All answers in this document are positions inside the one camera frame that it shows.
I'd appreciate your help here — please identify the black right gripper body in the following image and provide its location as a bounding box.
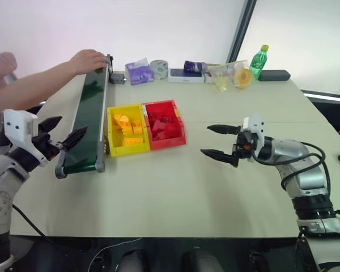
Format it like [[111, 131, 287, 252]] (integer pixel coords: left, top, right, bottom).
[[231, 130, 259, 168]]

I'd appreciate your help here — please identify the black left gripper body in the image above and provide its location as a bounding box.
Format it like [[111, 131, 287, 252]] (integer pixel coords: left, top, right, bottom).
[[31, 131, 65, 161]]

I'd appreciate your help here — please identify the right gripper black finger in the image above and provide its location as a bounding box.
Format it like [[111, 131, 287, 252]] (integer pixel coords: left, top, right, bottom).
[[200, 148, 234, 165], [207, 124, 242, 135]]

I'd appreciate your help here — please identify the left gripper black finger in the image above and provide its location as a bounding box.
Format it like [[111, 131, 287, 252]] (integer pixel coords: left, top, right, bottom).
[[37, 116, 63, 134], [60, 125, 88, 152]]

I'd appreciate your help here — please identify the green conveyor belt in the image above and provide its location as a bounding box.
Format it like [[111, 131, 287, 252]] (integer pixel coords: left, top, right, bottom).
[[54, 53, 116, 180]]

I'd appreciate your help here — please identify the person's bare hand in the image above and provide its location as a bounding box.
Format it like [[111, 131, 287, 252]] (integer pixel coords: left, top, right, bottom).
[[69, 49, 110, 76]]

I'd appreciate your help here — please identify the red plastic bin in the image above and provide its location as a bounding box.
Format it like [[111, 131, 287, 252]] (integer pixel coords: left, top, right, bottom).
[[141, 99, 187, 151]]

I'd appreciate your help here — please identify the yellow plastic bin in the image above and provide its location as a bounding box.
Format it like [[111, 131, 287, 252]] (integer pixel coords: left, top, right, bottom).
[[106, 104, 151, 158]]

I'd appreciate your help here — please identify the clear plastic bag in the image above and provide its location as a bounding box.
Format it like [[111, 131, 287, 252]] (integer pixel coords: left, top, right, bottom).
[[206, 59, 254, 93]]

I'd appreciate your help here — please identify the yellow tape roll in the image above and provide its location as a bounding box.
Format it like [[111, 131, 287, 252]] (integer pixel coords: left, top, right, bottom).
[[233, 67, 254, 90]]

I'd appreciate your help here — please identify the white phone box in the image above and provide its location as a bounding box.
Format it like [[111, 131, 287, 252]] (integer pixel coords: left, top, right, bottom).
[[168, 67, 205, 84]]

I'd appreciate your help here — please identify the purple pouch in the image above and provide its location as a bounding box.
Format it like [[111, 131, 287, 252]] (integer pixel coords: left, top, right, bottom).
[[183, 59, 208, 75]]

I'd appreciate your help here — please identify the dark grey case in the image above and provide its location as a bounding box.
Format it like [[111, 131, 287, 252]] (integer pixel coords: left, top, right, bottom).
[[257, 69, 292, 82]]

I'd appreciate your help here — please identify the green soda bottle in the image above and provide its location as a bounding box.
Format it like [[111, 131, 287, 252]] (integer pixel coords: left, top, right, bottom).
[[249, 44, 270, 81]]

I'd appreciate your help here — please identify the clear packing tape roll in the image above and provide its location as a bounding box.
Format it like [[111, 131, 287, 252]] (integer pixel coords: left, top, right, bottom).
[[149, 59, 169, 81]]

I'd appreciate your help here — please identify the purple tissue pack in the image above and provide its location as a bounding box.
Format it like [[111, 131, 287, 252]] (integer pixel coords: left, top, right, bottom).
[[125, 57, 155, 86]]

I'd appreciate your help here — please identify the black side desk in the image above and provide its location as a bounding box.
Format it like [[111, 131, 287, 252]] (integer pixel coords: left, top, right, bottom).
[[300, 89, 340, 151]]

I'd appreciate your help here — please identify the dark rounded shape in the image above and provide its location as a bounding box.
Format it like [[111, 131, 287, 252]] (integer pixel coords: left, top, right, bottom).
[[118, 249, 145, 272]]

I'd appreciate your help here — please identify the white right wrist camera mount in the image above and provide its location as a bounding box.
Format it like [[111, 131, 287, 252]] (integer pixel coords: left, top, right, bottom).
[[242, 114, 265, 150]]

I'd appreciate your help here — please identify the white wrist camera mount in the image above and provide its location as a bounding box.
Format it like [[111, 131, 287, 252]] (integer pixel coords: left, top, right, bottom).
[[242, 114, 265, 150], [3, 109, 49, 167]]

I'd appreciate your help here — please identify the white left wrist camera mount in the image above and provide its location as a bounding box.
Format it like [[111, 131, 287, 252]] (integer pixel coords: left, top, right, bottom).
[[3, 109, 49, 167]]

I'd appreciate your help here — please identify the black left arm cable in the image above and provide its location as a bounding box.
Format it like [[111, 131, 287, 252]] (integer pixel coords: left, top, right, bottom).
[[12, 203, 48, 238]]

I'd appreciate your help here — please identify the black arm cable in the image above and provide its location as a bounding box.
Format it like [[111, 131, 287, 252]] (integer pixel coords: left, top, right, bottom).
[[12, 203, 48, 238], [250, 141, 332, 199]]

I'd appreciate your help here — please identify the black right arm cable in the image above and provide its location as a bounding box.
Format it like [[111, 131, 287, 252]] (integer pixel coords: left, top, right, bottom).
[[250, 141, 332, 199]]

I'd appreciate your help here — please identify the grey window frame post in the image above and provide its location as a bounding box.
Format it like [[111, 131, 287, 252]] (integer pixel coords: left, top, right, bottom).
[[226, 0, 258, 65]]

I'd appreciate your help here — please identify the thin white cable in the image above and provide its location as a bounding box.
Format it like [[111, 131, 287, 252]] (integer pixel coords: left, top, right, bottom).
[[91, 237, 143, 265]]

